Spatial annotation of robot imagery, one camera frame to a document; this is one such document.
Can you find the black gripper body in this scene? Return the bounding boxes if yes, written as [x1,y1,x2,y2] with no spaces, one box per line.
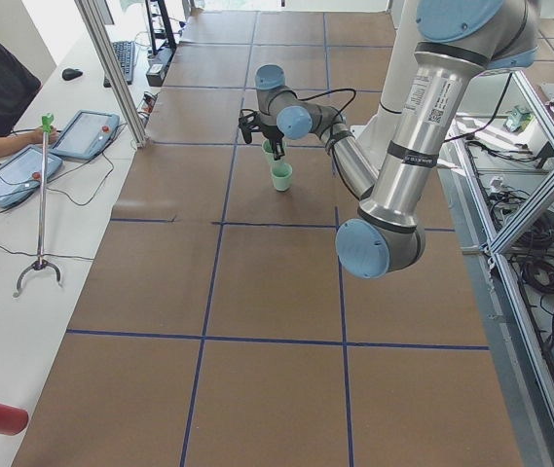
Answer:
[255,110,284,142]

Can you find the mint green cup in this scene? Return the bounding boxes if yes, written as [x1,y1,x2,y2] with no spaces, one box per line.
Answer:
[262,140,285,167]
[271,162,293,192]

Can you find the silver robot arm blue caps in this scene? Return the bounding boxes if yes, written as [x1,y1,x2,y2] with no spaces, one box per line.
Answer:
[239,1,540,278]

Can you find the black keyboard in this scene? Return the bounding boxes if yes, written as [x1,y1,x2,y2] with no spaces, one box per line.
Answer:
[112,41,135,85]

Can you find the blue teach pendant far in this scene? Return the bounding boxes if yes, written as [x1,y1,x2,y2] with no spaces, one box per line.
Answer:
[50,110,120,161]

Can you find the blue teach pendant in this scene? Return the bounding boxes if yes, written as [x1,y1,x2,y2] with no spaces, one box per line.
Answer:
[0,145,43,208]
[50,110,120,161]

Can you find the brown paper table cover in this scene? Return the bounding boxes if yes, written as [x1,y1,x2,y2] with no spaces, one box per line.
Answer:
[11,10,554,467]

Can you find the black computer mouse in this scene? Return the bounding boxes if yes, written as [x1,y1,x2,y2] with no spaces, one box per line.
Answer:
[61,68,83,82]

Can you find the grabber tool silver green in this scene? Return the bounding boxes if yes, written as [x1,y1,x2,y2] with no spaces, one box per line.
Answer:
[13,113,61,298]

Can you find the blue teach pendant near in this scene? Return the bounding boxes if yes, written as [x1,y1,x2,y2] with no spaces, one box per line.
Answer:
[0,145,43,208]

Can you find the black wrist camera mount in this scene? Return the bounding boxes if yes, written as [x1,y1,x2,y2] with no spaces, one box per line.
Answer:
[238,108,261,144]

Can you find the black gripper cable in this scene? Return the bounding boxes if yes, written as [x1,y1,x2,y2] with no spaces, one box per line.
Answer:
[295,88,358,147]

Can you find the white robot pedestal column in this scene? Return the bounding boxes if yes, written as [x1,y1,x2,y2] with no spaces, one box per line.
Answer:
[357,0,423,152]

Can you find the grey aluminium post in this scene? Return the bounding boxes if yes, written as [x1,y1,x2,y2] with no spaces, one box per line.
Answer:
[74,0,147,148]

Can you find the aluminium frame right side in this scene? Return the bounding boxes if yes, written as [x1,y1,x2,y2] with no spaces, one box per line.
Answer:
[439,72,554,466]

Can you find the bundle of black cables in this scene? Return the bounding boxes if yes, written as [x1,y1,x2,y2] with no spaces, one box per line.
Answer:
[470,184,554,341]

